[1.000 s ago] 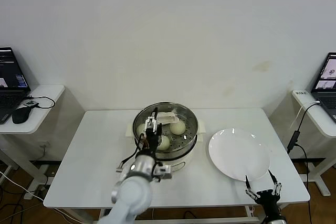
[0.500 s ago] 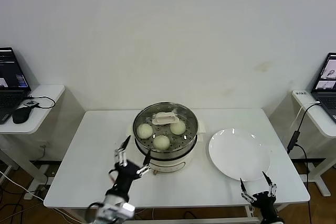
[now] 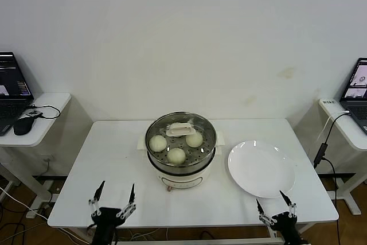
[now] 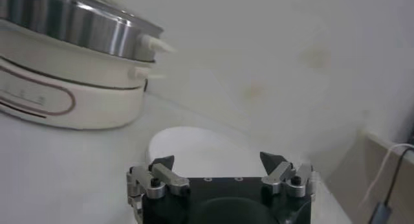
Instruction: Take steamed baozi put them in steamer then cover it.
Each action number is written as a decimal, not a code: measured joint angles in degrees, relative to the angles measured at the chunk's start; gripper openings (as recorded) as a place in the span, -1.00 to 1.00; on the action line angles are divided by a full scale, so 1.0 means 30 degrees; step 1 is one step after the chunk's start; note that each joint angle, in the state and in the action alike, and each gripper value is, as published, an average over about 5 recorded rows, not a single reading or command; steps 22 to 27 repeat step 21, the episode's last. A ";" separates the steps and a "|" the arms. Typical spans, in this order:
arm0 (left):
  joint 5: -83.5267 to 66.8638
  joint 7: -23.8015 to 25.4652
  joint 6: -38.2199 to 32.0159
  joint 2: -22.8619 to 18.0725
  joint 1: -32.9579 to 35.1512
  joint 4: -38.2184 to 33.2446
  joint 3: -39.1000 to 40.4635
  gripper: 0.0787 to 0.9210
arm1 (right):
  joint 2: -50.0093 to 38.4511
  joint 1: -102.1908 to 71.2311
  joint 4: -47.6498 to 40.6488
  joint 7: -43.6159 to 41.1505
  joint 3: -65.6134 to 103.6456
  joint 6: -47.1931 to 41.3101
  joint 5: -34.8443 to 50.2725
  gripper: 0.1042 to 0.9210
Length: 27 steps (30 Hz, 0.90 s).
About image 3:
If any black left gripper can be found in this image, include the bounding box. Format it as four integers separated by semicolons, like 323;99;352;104
88;180;137;245

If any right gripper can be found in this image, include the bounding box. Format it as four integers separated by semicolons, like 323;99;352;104
256;189;304;245

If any white steamed baozi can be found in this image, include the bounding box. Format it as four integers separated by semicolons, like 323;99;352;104
185;133;204;148
167;147;186;165
149;135;167;153

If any round glass pot lid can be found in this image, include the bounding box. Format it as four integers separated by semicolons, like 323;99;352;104
145;112;217;162

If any stainless steel steamer basket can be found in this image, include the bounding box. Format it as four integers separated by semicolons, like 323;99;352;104
144;111;218;170

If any white round plate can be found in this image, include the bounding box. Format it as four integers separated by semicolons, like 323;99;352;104
228;140;296;199

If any cream electric cooker base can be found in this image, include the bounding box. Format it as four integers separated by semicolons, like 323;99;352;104
138;130;226;192

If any white floor power strip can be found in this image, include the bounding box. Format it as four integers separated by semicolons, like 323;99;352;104
25;202;53;219

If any white side table with mouse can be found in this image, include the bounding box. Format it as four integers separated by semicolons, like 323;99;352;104
0;92;93;200

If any black computer mouse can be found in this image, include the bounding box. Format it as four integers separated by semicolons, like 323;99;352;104
13;117;36;136

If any grey laptop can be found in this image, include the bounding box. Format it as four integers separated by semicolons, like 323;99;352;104
339;57;367;135

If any black laptop with mouse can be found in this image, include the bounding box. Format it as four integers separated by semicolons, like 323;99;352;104
0;52;34;137

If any black cable with adapter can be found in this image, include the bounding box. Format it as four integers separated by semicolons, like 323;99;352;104
313;112;352;203

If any white wall socket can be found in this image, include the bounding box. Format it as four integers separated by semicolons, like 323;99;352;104
42;154;56;171

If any white work table frame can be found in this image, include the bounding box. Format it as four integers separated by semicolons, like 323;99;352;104
101;223;315;245

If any white laptop cable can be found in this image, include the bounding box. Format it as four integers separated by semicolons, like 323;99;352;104
317;109;351;142

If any black usb hub with cable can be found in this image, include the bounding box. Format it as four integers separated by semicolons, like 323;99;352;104
25;103;61;120

